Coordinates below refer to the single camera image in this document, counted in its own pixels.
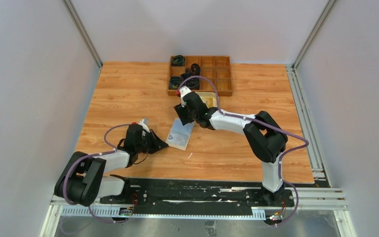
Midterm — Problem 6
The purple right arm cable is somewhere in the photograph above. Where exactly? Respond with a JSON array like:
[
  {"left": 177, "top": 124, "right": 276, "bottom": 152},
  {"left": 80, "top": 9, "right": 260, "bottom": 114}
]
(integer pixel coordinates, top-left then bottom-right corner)
[{"left": 175, "top": 76, "right": 310, "bottom": 226}]

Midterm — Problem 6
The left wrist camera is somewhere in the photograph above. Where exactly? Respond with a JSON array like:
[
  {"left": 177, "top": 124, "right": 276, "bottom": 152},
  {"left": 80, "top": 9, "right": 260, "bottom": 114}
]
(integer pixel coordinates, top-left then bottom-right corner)
[{"left": 138, "top": 118, "right": 150, "bottom": 132}]

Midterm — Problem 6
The pale blue VIP card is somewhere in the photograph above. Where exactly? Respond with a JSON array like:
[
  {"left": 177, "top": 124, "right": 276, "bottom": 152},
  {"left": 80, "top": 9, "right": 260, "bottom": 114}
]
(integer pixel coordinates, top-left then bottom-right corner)
[{"left": 166, "top": 131, "right": 190, "bottom": 147}]

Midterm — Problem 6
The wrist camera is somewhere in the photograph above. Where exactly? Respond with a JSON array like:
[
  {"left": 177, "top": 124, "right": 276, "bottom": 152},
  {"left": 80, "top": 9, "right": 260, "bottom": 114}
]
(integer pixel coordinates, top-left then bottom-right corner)
[
  {"left": 138, "top": 118, "right": 150, "bottom": 132},
  {"left": 178, "top": 86, "right": 192, "bottom": 99}
]

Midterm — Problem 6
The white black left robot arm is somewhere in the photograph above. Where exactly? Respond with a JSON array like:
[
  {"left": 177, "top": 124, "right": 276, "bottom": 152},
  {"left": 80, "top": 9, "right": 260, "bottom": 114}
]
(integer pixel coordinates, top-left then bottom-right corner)
[{"left": 54, "top": 120, "right": 168, "bottom": 207}]

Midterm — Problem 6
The wooden compartment box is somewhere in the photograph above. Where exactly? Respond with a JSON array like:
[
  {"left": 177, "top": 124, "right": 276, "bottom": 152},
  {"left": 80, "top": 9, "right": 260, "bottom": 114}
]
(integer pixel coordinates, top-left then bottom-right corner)
[{"left": 166, "top": 55, "right": 233, "bottom": 97}]

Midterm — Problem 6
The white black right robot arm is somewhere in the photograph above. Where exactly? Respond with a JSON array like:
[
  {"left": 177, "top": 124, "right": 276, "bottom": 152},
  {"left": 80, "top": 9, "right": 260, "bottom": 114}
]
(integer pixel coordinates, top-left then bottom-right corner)
[{"left": 174, "top": 88, "right": 288, "bottom": 206}]

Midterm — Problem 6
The rolled black belt middle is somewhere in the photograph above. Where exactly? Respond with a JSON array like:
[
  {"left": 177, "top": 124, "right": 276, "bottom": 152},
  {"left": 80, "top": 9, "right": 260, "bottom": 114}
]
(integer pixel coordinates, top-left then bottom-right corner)
[{"left": 189, "top": 63, "right": 201, "bottom": 76}]

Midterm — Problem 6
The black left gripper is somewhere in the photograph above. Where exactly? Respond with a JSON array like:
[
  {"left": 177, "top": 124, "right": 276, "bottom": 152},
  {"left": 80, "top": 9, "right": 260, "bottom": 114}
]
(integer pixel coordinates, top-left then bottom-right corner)
[{"left": 136, "top": 129, "right": 169, "bottom": 155}]

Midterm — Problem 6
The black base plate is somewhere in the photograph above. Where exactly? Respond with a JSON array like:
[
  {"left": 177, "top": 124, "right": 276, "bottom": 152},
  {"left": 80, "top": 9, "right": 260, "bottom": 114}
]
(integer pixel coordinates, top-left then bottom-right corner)
[{"left": 92, "top": 178, "right": 297, "bottom": 216}]

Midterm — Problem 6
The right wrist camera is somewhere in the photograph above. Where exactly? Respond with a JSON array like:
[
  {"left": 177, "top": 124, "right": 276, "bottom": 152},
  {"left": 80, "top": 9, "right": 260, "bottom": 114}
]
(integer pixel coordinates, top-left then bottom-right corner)
[{"left": 178, "top": 86, "right": 192, "bottom": 99}]

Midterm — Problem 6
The rolled black belt top left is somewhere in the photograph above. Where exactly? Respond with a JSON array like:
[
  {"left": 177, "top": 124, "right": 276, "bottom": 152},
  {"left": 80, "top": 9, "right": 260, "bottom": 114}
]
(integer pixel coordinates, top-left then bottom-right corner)
[{"left": 171, "top": 55, "right": 186, "bottom": 67}]

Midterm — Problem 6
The beige oval tray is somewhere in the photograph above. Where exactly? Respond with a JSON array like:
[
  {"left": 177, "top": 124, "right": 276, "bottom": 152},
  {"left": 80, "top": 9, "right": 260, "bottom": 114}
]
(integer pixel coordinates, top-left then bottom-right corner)
[{"left": 196, "top": 91, "right": 218, "bottom": 108}]

